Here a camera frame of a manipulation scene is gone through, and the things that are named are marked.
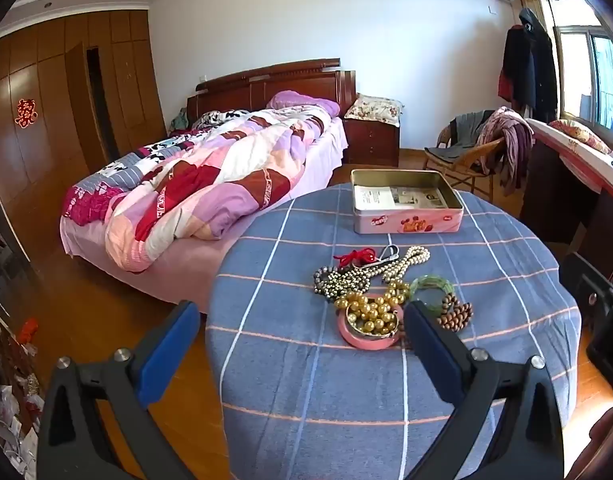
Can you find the green jade bangle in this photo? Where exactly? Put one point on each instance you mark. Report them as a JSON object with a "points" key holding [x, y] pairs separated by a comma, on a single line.
{"points": [[431, 282]]}

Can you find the patchwork quilt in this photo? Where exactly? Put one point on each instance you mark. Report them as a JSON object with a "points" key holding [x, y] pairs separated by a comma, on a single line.
{"points": [[211, 180]]}

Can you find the teal cloth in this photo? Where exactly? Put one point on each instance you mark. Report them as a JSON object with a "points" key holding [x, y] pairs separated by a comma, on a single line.
{"points": [[179, 121]]}

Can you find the pink printed tin box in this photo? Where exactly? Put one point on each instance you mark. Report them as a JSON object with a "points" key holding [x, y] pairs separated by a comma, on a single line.
{"points": [[406, 220]]}

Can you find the dark wooden headboard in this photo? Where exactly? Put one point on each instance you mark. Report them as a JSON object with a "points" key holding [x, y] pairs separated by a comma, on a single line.
{"points": [[266, 82]]}

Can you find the bed with pink sheet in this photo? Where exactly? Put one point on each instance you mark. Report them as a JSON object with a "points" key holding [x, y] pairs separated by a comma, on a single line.
{"points": [[186, 265]]}

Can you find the red knot decoration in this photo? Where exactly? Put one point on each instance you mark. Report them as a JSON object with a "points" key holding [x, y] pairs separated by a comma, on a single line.
{"points": [[27, 113]]}

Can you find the wicker chair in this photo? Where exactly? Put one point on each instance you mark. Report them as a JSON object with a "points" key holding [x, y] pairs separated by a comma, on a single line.
{"points": [[466, 165]]}

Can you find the floral pillow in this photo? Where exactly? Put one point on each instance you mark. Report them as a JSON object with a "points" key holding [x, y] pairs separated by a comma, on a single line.
{"points": [[374, 109]]}

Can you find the grey garment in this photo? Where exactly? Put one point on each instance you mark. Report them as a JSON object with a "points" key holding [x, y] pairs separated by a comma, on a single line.
{"points": [[461, 132]]}

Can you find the hanging dark coats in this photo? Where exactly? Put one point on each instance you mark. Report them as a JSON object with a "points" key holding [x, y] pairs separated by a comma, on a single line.
{"points": [[529, 65]]}

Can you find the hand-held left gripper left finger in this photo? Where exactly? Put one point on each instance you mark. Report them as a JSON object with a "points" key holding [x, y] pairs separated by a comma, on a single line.
{"points": [[170, 346]]}

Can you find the purple and pink clothes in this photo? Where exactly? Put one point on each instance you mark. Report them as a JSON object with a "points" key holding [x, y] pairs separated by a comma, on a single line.
{"points": [[509, 140]]}

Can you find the floor clutter pile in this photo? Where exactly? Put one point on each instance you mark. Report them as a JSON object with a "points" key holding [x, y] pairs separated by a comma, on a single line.
{"points": [[11, 390]]}

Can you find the blue checked tablecloth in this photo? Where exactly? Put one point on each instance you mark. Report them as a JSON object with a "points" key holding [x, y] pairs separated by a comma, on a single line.
{"points": [[296, 390]]}

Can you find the pink bangle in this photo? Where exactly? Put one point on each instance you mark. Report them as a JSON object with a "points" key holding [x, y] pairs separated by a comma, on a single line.
{"points": [[366, 342]]}

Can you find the pink floral cushion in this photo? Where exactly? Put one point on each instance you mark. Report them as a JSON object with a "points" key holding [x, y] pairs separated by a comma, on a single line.
{"points": [[581, 136]]}

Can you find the dark wooden desk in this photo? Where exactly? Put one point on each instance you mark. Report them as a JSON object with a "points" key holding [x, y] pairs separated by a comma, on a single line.
{"points": [[556, 195]]}

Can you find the brown wooden wardrobe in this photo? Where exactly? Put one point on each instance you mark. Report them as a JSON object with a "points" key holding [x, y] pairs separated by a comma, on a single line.
{"points": [[41, 170]]}

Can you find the red ribbon trinket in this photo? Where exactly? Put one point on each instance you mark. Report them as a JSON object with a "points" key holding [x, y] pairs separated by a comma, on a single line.
{"points": [[386, 197]]}

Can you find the dark wooden nightstand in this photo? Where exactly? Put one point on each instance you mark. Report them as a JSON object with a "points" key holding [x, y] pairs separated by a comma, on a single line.
{"points": [[371, 142]]}

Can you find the window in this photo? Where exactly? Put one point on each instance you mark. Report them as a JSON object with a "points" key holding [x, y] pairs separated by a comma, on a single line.
{"points": [[596, 80]]}

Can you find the person's right forearm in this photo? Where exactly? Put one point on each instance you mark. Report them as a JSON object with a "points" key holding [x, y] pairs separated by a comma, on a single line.
{"points": [[604, 440]]}

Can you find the pink pillow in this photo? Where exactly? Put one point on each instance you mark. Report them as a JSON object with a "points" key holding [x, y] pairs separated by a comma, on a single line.
{"points": [[306, 102]]}

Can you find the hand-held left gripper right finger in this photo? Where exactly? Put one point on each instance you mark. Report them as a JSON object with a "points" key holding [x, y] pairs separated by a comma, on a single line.
{"points": [[427, 346]]}

